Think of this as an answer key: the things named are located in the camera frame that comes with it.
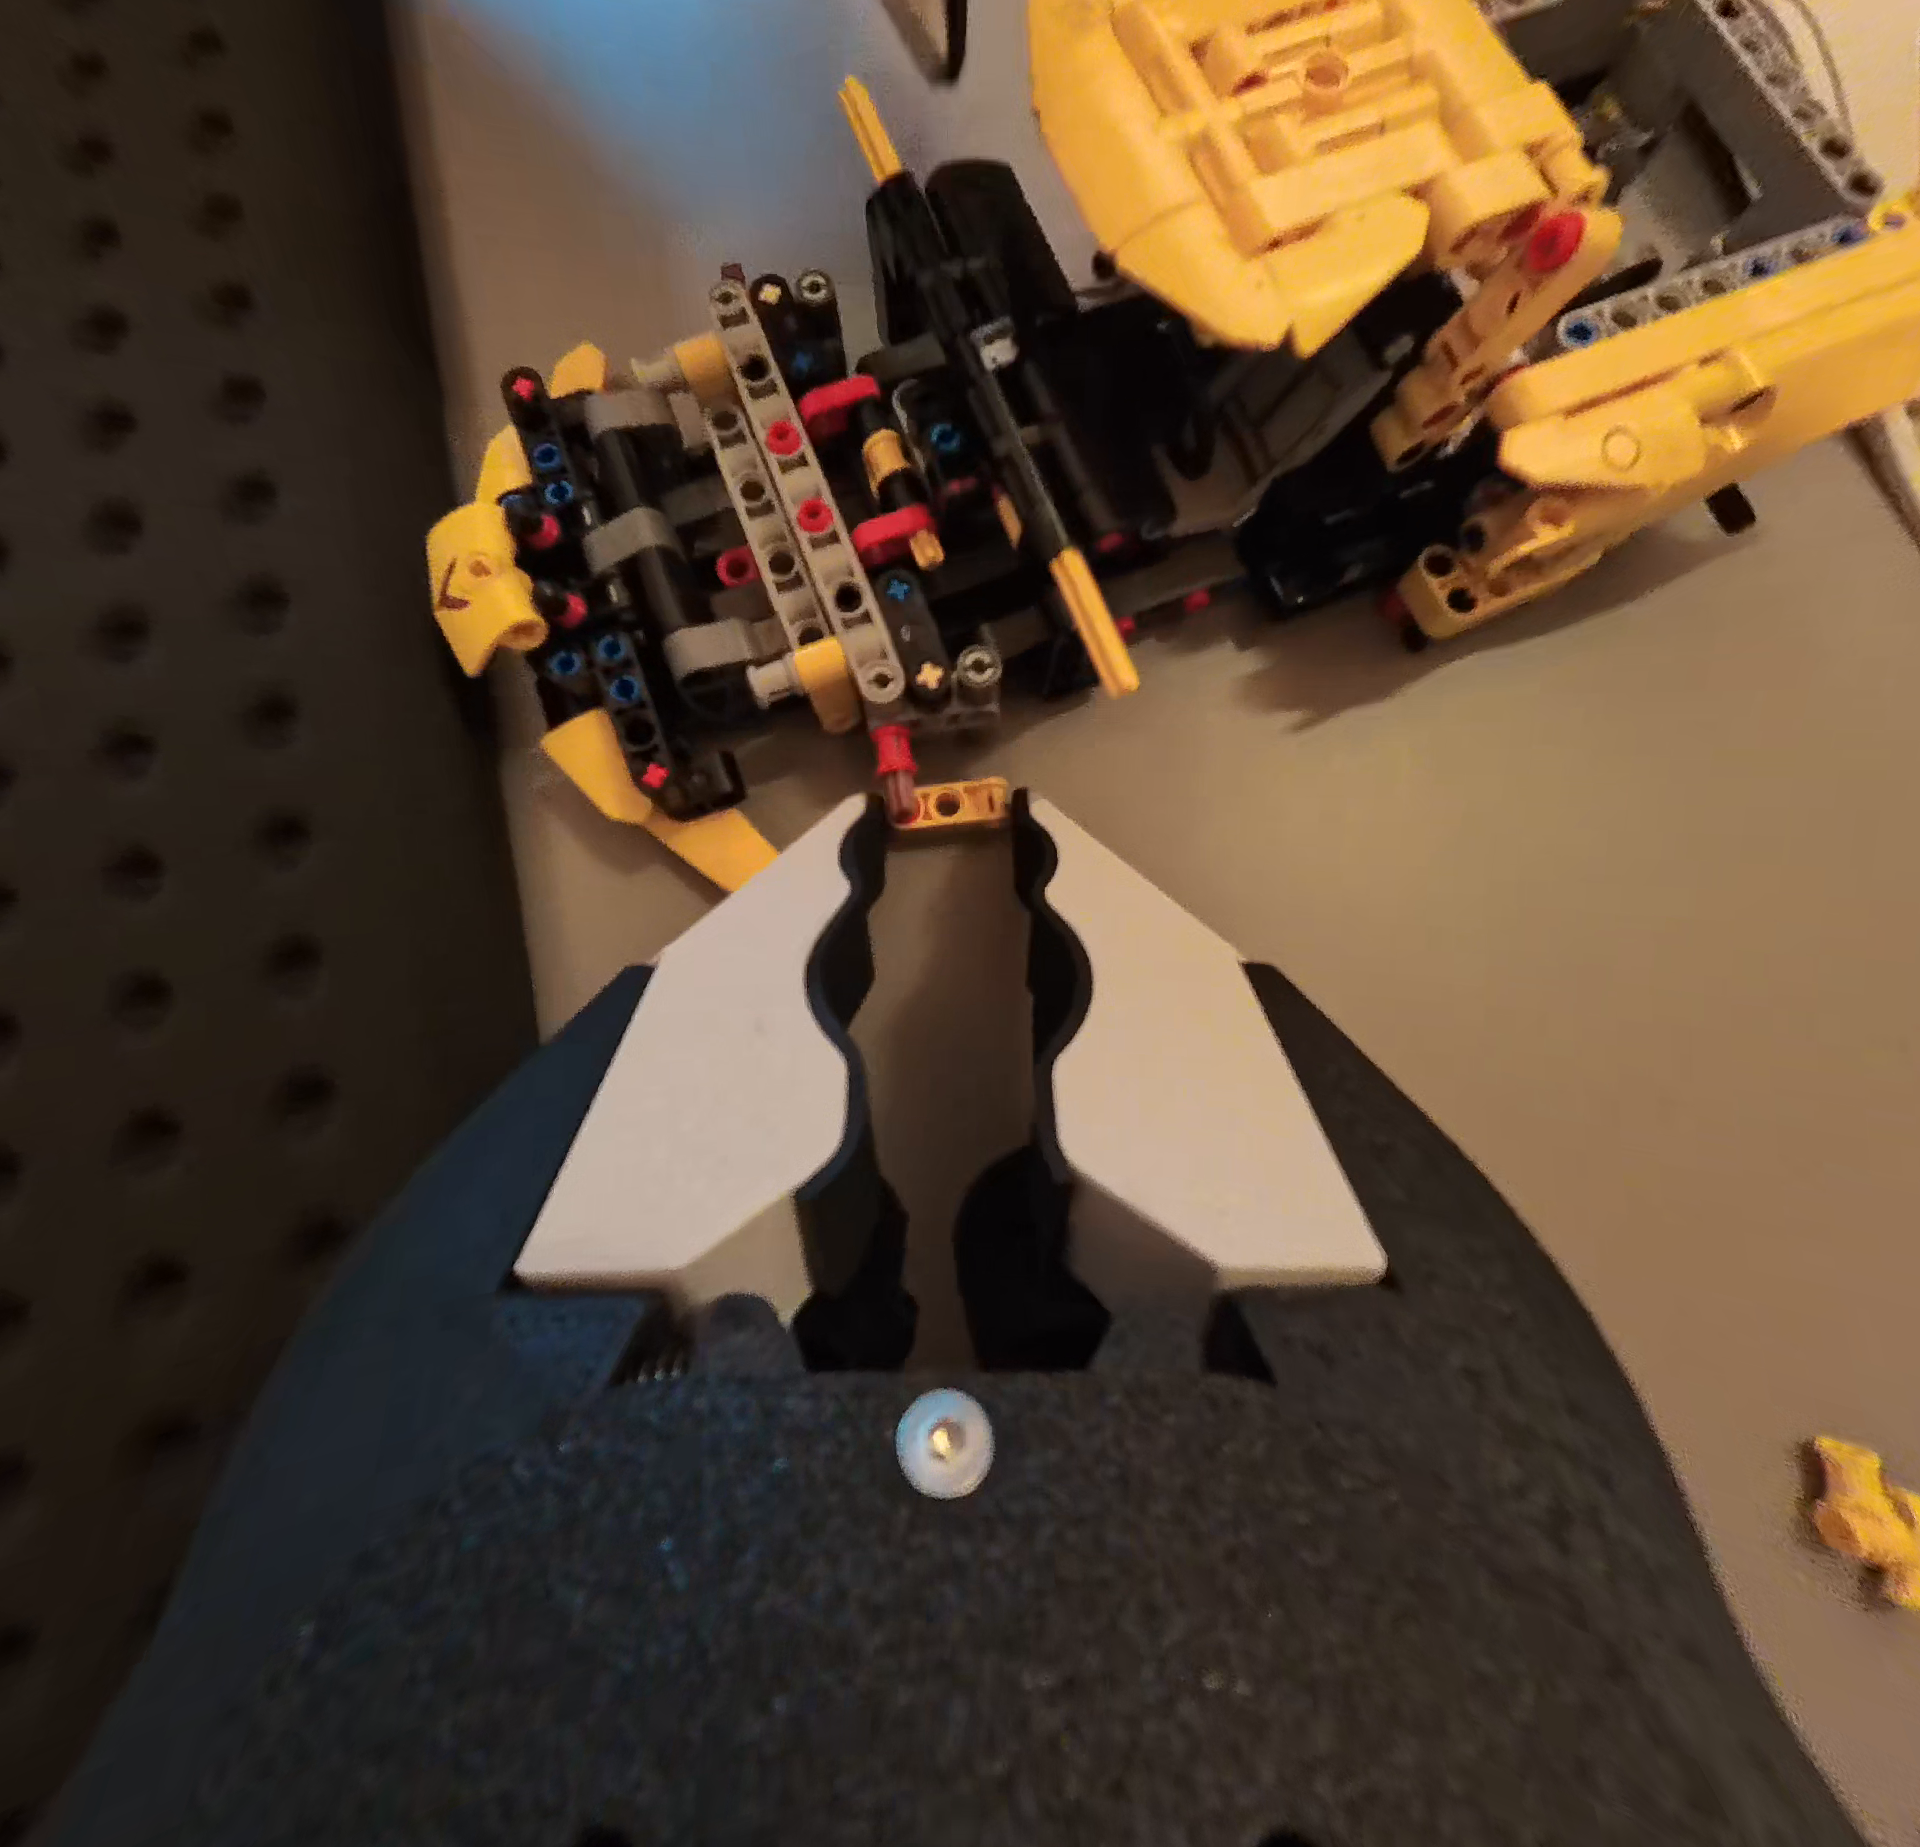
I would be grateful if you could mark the small yellow connector red pin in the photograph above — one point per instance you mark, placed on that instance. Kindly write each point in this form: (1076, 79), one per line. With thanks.
(960, 803)

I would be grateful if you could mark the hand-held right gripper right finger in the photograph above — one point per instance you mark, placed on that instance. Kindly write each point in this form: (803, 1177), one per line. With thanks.
(1200, 1127)

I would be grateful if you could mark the yellow brick connector piece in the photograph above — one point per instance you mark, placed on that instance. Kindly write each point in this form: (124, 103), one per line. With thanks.
(1867, 1518)

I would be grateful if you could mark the yellow toy brick car model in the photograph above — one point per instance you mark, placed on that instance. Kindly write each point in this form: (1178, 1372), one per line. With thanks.
(1305, 152)

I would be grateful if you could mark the yellow brick beam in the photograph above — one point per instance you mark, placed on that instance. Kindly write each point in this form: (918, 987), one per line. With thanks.
(1477, 332)

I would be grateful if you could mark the grey desk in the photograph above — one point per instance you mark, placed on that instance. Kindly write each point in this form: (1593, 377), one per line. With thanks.
(1501, 978)

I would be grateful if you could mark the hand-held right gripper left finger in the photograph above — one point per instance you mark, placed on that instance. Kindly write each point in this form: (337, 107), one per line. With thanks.
(675, 1127)

